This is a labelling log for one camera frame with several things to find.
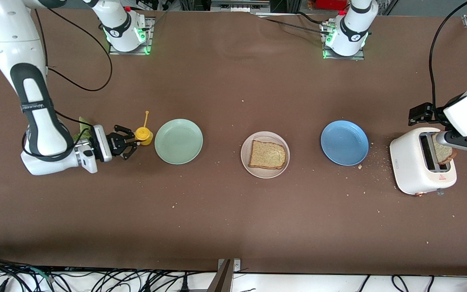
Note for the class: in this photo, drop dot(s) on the red box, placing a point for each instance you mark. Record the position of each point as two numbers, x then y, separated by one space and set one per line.
330 4

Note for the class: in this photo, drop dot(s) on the green lettuce leaf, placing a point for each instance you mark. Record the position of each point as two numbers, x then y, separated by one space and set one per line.
82 123

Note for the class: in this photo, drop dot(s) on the blue plate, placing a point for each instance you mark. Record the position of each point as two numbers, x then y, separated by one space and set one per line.
345 142

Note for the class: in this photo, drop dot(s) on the grey metal post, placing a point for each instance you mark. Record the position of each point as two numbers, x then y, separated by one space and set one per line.
223 280

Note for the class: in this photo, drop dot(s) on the beige plate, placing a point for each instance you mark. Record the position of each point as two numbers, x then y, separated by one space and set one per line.
265 174

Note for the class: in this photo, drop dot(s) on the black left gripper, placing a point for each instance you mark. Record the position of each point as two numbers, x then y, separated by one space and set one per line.
423 112

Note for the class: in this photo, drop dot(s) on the yellow squeeze bottle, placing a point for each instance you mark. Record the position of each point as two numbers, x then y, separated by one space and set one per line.
144 136

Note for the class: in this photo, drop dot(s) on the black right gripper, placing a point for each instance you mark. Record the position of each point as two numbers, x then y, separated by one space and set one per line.
114 144

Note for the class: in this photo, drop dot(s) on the white power strip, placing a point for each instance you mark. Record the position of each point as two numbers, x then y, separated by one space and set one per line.
237 7

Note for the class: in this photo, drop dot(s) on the brown bread slice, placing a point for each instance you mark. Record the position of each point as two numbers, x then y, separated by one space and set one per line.
444 154
268 155

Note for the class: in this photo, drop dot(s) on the mint green plate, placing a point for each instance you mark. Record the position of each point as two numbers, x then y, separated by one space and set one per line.
178 142

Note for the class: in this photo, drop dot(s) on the white toaster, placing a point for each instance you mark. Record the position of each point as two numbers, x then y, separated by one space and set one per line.
410 166

